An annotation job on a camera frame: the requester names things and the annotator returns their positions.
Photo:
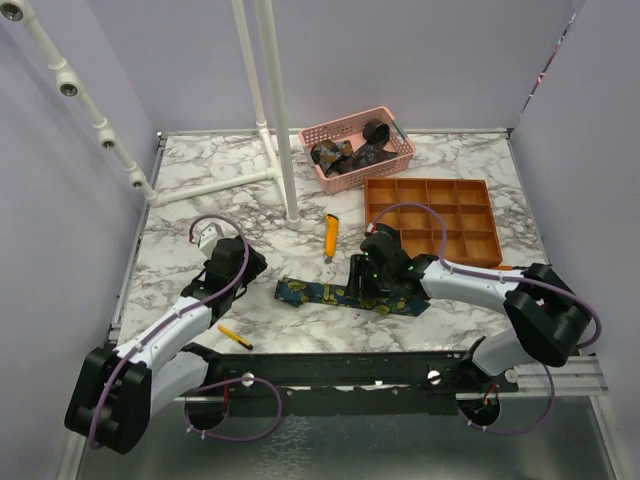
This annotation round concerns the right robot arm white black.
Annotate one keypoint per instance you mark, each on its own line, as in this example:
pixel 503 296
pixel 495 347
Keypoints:
pixel 547 320

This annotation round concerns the blue yellow floral tie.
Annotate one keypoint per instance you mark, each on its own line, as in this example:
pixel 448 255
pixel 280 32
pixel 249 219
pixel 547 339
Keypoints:
pixel 295 292

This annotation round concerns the pink plastic basket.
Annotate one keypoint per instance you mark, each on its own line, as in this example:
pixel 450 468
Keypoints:
pixel 350 128

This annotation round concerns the orange compartment tray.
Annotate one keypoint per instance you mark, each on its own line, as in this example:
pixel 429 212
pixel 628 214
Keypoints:
pixel 427 210

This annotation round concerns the white pvc pipe rack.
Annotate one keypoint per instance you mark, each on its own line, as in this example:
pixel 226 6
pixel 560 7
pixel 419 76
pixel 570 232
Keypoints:
pixel 276 145

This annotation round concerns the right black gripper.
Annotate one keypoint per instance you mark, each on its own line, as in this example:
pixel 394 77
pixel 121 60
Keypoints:
pixel 359 266

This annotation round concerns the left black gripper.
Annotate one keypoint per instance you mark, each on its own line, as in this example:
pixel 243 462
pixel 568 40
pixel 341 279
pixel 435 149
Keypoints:
pixel 256 264

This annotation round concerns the yellow black pencil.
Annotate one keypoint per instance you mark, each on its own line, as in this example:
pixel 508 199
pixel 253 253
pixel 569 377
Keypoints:
pixel 235 337

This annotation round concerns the dark blue-patterned tie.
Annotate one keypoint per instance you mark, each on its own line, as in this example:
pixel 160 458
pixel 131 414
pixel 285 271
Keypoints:
pixel 365 156

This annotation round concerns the orange handled screwdriver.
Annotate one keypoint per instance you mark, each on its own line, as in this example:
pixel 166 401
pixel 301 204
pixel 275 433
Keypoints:
pixel 519 268

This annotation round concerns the orange utility knife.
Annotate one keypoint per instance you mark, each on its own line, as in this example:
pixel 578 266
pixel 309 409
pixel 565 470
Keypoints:
pixel 331 237

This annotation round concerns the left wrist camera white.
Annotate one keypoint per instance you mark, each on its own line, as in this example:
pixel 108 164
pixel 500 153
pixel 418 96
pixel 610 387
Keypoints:
pixel 209 238

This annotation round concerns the rolled brown tie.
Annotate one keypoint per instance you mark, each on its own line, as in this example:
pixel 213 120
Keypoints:
pixel 376 133

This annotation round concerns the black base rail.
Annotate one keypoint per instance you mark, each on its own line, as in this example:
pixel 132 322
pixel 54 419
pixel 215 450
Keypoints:
pixel 338 384

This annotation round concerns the dark orange-patterned tie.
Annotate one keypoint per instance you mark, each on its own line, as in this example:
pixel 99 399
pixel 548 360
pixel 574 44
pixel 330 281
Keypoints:
pixel 327 152

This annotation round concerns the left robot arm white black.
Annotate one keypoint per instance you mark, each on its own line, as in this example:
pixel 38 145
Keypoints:
pixel 119 390

